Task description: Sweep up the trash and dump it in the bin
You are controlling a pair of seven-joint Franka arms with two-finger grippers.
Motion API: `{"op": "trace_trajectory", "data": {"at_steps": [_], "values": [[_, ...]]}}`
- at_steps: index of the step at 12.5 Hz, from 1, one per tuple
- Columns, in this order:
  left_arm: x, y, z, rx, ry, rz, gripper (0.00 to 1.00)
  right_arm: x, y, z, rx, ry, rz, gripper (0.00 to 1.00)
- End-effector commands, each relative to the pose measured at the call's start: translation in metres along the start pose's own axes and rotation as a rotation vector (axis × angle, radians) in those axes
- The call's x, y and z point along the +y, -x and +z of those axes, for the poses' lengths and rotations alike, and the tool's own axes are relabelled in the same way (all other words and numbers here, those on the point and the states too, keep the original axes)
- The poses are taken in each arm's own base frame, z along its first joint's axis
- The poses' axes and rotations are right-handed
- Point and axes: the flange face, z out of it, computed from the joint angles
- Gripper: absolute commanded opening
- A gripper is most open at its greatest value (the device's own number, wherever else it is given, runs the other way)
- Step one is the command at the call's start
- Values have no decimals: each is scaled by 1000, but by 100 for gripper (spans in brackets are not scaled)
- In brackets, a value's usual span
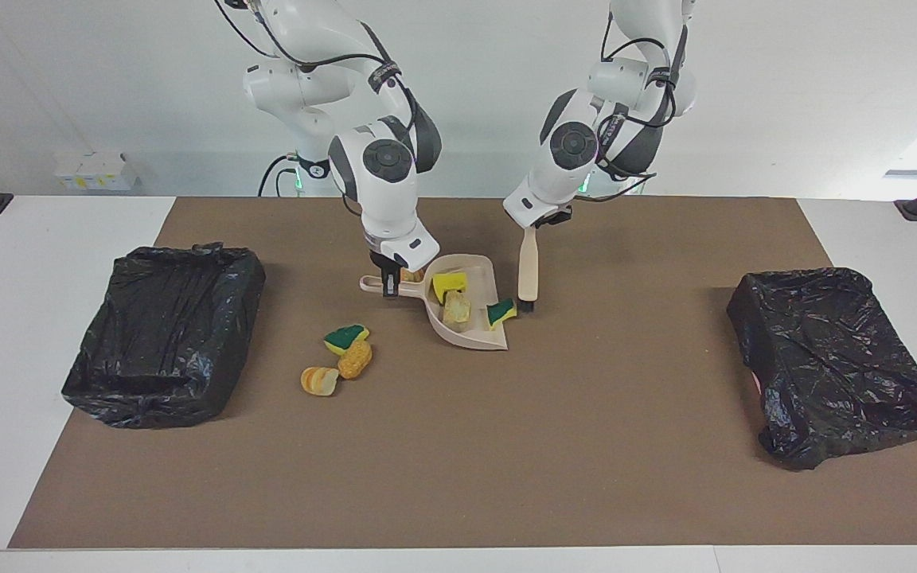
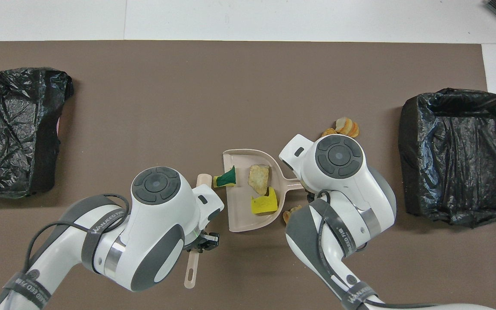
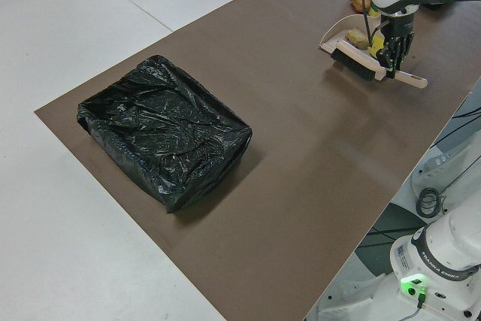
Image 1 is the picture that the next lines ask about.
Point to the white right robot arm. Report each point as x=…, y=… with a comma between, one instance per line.
x=387, y=207

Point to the white background box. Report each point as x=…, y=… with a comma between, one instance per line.
x=92, y=175

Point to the brown table mat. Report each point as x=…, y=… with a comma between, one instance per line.
x=427, y=501

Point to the black bag lined bin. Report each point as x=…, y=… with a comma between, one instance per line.
x=164, y=334
x=833, y=366

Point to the yellow and green sponge piece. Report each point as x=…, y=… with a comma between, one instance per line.
x=345, y=340
x=450, y=284
x=501, y=313

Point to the striped toy bread piece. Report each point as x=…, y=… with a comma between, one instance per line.
x=318, y=381

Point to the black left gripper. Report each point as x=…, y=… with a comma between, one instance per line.
x=554, y=216

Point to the beige plastic dustpan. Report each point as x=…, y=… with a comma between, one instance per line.
x=458, y=338

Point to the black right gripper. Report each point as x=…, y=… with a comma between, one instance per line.
x=383, y=265

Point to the toy croissant piece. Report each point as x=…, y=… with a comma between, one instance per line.
x=414, y=276

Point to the beige hand brush black bristles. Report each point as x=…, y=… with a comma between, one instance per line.
x=528, y=263

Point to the pale crusty toy bread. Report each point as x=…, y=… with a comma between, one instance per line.
x=457, y=312

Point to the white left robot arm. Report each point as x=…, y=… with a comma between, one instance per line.
x=566, y=159

